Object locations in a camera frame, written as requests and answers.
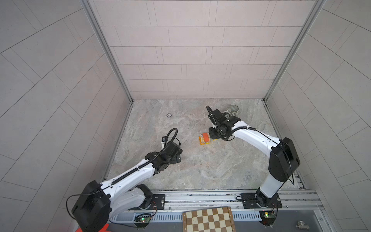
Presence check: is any red wooden block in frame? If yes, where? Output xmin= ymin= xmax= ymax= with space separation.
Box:
xmin=203 ymin=133 xmax=210 ymax=142

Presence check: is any orange supermarket wooden block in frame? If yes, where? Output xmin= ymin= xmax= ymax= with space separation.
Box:
xmin=199 ymin=136 xmax=204 ymax=145

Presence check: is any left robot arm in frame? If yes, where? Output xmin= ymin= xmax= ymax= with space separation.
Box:
xmin=71 ymin=142 xmax=183 ymax=232

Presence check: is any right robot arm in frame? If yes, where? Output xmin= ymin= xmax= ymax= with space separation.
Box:
xmin=206 ymin=106 xmax=300 ymax=209

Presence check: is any striped ceramic mug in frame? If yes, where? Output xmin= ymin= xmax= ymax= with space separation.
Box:
xmin=227 ymin=104 xmax=240 ymax=116

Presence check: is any left circuit board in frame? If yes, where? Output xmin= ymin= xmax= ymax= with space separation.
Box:
xmin=134 ymin=213 xmax=152 ymax=224

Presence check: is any circuit board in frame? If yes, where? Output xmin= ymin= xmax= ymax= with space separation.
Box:
xmin=259 ymin=211 xmax=276 ymax=226
xmin=134 ymin=213 xmax=152 ymax=224

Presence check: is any checkered chess board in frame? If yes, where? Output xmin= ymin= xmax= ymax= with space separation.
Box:
xmin=182 ymin=206 xmax=236 ymax=232

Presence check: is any red white object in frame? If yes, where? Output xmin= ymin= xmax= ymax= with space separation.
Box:
xmin=75 ymin=224 xmax=110 ymax=232

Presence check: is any right circuit board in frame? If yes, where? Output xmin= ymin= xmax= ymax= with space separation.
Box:
xmin=259 ymin=211 xmax=276 ymax=226

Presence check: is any metal clamp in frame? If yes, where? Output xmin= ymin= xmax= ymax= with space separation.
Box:
xmin=296 ymin=220 xmax=310 ymax=231

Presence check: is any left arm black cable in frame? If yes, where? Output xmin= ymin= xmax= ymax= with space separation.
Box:
xmin=65 ymin=128 xmax=182 ymax=228

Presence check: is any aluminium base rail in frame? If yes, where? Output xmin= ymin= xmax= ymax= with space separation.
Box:
xmin=107 ymin=189 xmax=328 ymax=232

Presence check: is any aluminium corner post right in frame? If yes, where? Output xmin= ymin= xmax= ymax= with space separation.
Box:
xmin=263 ymin=0 xmax=326 ymax=102

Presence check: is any aluminium corner post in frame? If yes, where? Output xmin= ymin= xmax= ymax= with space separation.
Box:
xmin=263 ymin=0 xmax=326 ymax=102
xmin=80 ymin=0 xmax=134 ymax=105

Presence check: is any aluminium corner post left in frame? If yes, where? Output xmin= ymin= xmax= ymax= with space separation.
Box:
xmin=80 ymin=0 xmax=134 ymax=105

